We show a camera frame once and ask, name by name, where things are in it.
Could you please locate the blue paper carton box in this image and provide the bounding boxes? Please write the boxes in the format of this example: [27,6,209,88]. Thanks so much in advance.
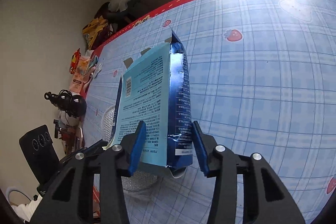
[110,32,193,169]

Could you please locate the pastel plastic spoons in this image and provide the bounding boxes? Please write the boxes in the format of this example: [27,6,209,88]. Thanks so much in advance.
[88,55,103,79]

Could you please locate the yellow snack bags pile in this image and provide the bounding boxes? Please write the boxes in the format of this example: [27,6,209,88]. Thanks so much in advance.
[82,16,113,50]

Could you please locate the blue plaid tablecloth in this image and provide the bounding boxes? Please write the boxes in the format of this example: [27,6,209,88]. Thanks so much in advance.
[83,0,335,223]

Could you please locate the white plastic bag on chair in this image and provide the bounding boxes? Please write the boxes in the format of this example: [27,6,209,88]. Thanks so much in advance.
[108,0,132,12]

